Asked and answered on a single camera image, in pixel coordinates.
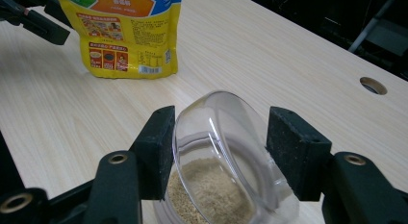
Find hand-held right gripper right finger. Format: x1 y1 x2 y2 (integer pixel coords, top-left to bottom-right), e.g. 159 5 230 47
266 106 408 224

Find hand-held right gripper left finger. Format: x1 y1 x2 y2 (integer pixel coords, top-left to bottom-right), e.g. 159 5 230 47
84 105 176 224

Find beige seasoning granules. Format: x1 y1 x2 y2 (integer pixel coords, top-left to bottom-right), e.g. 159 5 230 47
166 157 254 224

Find clear jar with pink handle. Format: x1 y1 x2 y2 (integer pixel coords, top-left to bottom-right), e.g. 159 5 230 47
153 90 301 224

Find yellow seasoning bag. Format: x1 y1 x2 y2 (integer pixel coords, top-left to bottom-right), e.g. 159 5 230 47
53 0 183 80

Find white desk leg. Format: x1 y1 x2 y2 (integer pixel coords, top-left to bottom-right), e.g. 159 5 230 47
347 0 402 54

